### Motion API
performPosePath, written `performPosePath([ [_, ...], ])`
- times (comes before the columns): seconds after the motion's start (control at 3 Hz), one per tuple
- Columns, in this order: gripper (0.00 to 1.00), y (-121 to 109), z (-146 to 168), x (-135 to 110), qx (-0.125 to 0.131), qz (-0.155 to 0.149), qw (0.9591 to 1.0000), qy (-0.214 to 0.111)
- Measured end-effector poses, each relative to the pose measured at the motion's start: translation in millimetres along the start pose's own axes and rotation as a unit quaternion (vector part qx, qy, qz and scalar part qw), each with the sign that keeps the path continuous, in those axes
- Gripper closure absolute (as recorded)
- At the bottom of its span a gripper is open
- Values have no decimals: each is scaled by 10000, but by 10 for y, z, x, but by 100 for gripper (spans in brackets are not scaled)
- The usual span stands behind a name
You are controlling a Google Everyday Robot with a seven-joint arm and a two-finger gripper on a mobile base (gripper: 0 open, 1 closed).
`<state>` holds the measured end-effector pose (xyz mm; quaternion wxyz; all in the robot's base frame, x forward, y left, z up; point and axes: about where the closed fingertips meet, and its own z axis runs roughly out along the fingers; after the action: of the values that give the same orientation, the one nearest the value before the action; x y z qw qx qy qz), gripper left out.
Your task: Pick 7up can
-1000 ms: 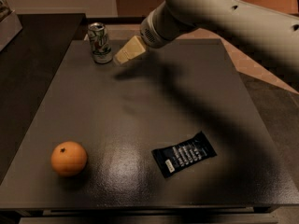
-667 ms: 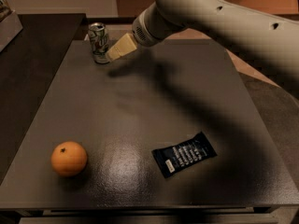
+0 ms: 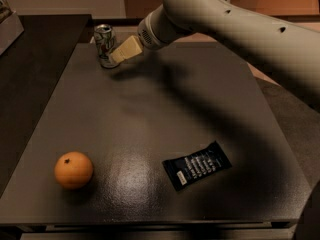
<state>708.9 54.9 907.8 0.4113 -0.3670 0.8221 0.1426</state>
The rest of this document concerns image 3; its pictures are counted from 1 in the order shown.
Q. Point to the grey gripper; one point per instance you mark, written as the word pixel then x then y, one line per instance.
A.
pixel 149 34

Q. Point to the green white 7up can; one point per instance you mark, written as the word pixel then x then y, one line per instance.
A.
pixel 105 40

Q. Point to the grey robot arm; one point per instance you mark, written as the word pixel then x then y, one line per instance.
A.
pixel 287 53

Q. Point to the grey box at left edge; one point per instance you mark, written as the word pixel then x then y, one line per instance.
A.
pixel 10 29

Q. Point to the black snack bar wrapper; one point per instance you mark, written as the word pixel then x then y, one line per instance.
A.
pixel 186 170

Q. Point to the orange fruit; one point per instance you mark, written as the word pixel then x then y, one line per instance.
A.
pixel 73 170

